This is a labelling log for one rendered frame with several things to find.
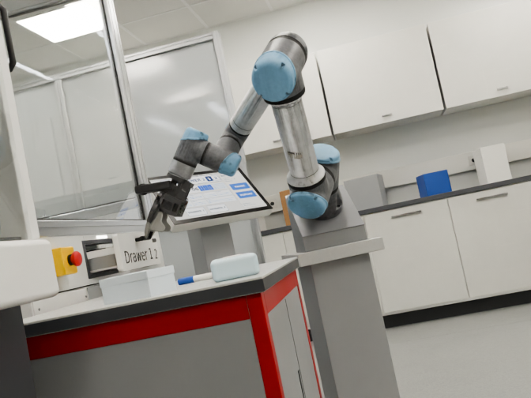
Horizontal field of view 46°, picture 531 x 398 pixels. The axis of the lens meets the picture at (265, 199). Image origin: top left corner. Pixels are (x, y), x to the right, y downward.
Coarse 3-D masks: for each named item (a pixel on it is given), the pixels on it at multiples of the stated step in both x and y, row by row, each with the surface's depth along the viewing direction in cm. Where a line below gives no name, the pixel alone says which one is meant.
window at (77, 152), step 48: (0, 0) 169; (48, 0) 200; (96, 0) 243; (48, 48) 192; (96, 48) 232; (48, 96) 185; (96, 96) 222; (48, 144) 179; (96, 144) 213; (48, 192) 173; (96, 192) 205
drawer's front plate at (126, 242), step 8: (144, 232) 203; (112, 240) 181; (120, 240) 183; (128, 240) 189; (152, 240) 209; (120, 248) 181; (128, 248) 187; (136, 248) 194; (144, 248) 200; (152, 248) 208; (120, 256) 181; (128, 256) 186; (136, 256) 192; (144, 256) 199; (152, 256) 206; (120, 264) 181; (128, 264) 185; (136, 264) 191; (144, 264) 197; (152, 264) 204
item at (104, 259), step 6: (90, 252) 184; (96, 252) 184; (102, 252) 184; (108, 252) 183; (114, 252) 183; (90, 258) 184; (96, 258) 183; (102, 258) 183; (108, 258) 183; (114, 258) 183; (90, 264) 184; (96, 264) 183; (102, 264) 183; (108, 264) 183; (114, 264) 183; (90, 270) 184; (96, 270) 184; (102, 270) 183
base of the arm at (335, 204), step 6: (336, 192) 203; (330, 198) 203; (336, 198) 204; (342, 198) 209; (330, 204) 203; (336, 204) 205; (342, 204) 208; (330, 210) 204; (336, 210) 205; (324, 216) 205; (330, 216) 205
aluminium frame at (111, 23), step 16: (112, 0) 257; (112, 16) 253; (112, 32) 249; (112, 48) 248; (128, 80) 255; (128, 96) 251; (128, 112) 247; (128, 128) 246; (144, 176) 249; (144, 208) 244; (48, 224) 165; (64, 224) 174; (80, 224) 183; (96, 224) 195; (112, 224) 207; (128, 224) 221; (144, 224) 236
